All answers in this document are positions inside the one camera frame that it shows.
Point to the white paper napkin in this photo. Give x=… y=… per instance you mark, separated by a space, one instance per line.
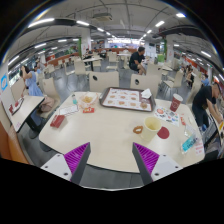
x=146 y=94

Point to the round red coaster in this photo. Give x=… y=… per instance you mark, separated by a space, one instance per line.
x=164 y=133

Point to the clear bag with food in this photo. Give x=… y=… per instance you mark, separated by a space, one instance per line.
x=87 y=99

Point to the white paper sheet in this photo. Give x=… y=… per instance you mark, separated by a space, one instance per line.
x=68 y=110

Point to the neighbouring cream table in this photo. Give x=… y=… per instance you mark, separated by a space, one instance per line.
x=28 y=106

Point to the ceiling air conditioner unit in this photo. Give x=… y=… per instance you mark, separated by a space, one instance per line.
x=102 y=17

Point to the red sauce packet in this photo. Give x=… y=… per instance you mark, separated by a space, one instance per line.
x=183 y=120

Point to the flat red box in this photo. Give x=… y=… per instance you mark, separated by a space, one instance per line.
x=57 y=121

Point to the beige chair with hole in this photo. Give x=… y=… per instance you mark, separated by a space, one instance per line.
x=146 y=83
x=103 y=81

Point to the orange bench seat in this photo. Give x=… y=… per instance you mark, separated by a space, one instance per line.
x=13 y=146

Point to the small red packet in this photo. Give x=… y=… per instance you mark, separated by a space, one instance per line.
x=88 y=110

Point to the brown food tray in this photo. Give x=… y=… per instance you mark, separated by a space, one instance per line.
x=123 y=99

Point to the ceiling lights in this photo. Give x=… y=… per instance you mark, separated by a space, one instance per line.
x=41 y=22

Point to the colourful paper leaflet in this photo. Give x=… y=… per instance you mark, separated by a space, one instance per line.
x=165 y=115

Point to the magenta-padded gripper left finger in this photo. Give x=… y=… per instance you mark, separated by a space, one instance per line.
x=76 y=158

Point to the group of beige chairs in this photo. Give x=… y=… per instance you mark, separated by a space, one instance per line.
x=80 y=68

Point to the clear blue-capped water bottle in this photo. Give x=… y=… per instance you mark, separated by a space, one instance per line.
x=188 y=144

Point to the red paper cup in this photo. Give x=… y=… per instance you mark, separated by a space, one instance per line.
x=175 y=104

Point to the person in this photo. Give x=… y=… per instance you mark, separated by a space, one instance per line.
x=201 y=98
x=205 y=80
x=190 y=76
x=32 y=85
x=136 y=60

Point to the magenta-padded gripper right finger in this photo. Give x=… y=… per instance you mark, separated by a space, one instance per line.
x=146 y=159

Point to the pink notice sticker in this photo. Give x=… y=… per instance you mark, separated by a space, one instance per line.
x=199 y=148

